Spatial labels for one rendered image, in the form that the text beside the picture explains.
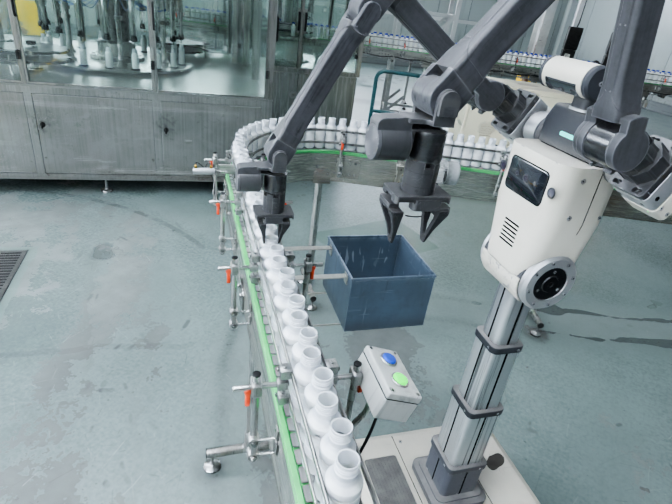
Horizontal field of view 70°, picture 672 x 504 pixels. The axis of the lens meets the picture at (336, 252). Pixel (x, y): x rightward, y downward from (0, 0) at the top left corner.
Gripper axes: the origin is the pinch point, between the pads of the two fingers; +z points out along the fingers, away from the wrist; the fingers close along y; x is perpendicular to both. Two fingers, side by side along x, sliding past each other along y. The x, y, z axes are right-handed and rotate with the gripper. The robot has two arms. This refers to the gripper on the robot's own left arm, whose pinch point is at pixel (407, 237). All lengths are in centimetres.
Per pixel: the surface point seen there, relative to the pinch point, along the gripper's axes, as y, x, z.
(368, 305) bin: 21, 56, 56
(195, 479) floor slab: -39, 59, 140
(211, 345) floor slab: -29, 140, 140
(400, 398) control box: 0.2, -10.5, 29.2
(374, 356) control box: -1.8, -0.3, 27.5
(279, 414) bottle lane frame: -20.9, -1.3, 39.9
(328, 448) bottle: -17.1, -20.9, 26.8
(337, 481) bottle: -17.3, -27.1, 26.3
